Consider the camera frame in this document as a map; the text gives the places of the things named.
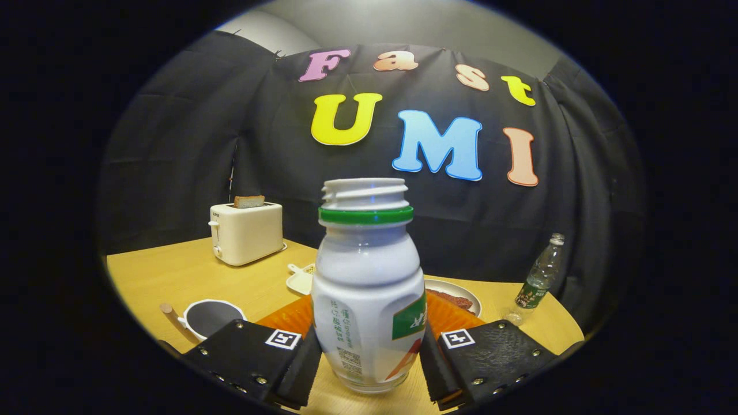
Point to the black backdrop cloth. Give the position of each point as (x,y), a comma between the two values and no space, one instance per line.
(259,144)

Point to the white round plate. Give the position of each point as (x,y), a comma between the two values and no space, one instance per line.
(438,283)

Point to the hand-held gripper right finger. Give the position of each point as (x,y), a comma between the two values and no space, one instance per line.
(435,374)

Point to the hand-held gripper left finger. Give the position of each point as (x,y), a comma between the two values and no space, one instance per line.
(302,369)

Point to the toasted bread slice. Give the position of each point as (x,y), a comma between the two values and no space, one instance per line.
(249,202)

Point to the reddish brown sausage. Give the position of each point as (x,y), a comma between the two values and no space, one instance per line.
(447,294)
(461,303)

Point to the clear plastic water bottle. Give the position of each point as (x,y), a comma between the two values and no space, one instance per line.
(539,276)

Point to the white divided condiment dish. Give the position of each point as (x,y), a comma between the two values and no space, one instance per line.
(300,282)

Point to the wooden table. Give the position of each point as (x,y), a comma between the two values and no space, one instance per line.
(150,276)

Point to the cream toaster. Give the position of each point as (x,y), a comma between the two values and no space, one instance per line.
(248,233)

